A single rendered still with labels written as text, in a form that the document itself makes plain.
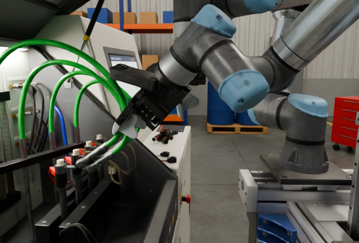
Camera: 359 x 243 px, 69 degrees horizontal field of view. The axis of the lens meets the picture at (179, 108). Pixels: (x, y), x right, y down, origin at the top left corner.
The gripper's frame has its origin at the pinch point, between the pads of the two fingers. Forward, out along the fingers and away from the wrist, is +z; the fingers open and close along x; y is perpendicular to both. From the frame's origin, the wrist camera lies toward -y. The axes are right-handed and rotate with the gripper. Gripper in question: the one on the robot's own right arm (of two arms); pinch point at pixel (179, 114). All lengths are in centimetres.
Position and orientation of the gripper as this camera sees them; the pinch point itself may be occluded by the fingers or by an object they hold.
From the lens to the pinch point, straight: 73.5
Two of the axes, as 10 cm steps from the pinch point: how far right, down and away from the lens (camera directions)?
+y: 9.9, 0.2, -1.1
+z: 0.0, 9.9, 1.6
